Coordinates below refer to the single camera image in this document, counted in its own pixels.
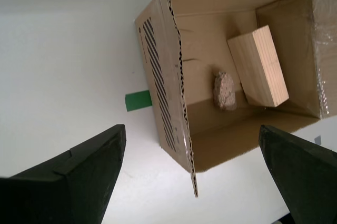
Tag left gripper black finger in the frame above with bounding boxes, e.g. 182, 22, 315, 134
258, 125, 337, 224
0, 124, 126, 224

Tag light wooden block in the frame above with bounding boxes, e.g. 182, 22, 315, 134
227, 25, 290, 108

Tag small beige rock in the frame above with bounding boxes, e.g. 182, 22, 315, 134
212, 70, 237, 111

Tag brown cardboard box flaps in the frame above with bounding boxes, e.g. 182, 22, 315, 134
134, 0, 337, 198

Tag green tape piece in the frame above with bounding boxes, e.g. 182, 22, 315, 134
124, 90, 153, 112

